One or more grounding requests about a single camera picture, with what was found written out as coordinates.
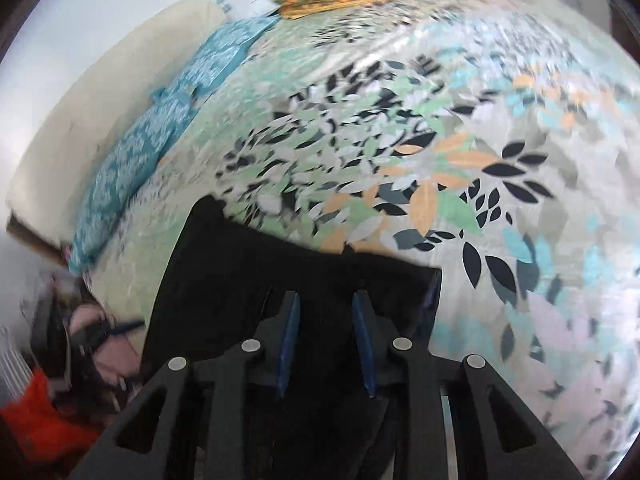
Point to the orange fuzzy sleeve forearm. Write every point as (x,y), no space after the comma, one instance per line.
(43,434)

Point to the left hand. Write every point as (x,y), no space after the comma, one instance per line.
(102,353)

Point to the teal floral pillow near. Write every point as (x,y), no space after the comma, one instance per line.
(126,167)

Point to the teal floral pillow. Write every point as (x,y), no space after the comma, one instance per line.
(126,167)
(222,53)

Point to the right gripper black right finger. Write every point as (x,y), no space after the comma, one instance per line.
(453,412)

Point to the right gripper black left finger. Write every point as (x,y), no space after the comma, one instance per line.
(190,404)

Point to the cream padded headboard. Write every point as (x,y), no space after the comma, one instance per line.
(46,189)

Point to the floral leaf bedsheet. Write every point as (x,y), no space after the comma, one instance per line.
(496,139)

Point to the teal floral pillow far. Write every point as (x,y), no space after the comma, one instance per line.
(222,53)

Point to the black pants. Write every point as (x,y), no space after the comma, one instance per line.
(223,279)

